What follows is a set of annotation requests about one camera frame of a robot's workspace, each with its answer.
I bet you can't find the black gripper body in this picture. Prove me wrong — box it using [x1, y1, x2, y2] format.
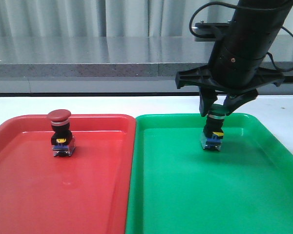
[175, 48, 284, 94]

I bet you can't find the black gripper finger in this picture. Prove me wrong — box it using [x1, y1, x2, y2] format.
[199, 87, 217, 117]
[223, 89, 258, 115]

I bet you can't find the green mushroom push button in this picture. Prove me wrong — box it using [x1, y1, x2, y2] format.
[201, 104, 227, 151]

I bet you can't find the red mushroom push button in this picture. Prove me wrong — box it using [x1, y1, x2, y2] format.
[47, 109, 76, 157]

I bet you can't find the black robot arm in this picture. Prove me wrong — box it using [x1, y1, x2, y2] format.
[175, 0, 293, 116]

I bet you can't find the green plastic tray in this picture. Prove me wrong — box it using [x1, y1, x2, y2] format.
[126, 114, 293, 234]

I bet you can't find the grey stone counter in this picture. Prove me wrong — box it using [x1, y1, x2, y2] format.
[0, 35, 293, 95]

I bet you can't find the red plastic tray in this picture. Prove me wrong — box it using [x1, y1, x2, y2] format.
[0, 115, 136, 234]

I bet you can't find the grey pleated curtain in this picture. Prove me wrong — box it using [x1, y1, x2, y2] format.
[0, 0, 293, 38]

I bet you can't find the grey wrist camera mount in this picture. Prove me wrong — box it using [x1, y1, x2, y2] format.
[190, 21, 235, 41]

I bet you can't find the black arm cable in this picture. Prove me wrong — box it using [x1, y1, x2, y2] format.
[189, 1, 293, 73]

